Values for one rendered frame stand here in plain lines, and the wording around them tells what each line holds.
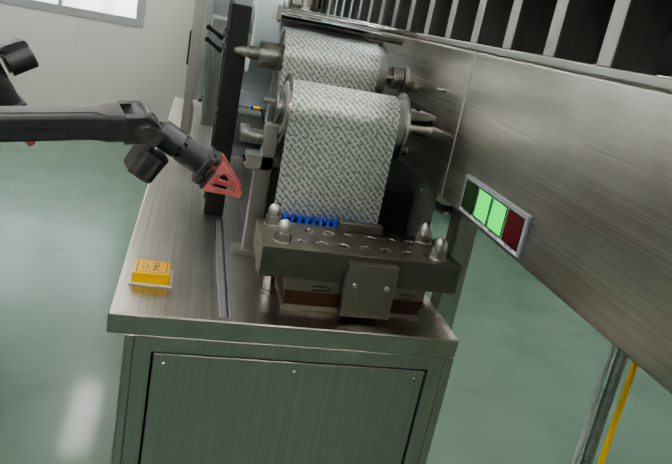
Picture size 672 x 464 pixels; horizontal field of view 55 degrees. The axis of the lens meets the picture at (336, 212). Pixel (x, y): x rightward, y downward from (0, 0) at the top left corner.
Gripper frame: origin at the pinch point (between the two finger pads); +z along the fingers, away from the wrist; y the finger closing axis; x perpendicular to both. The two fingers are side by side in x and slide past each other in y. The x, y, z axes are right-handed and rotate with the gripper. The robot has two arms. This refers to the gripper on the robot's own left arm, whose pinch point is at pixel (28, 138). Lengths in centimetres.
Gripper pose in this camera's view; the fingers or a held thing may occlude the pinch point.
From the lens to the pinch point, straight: 170.1
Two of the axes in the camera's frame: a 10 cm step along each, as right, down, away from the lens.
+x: -8.0, 4.8, -3.7
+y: -5.6, -3.4, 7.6
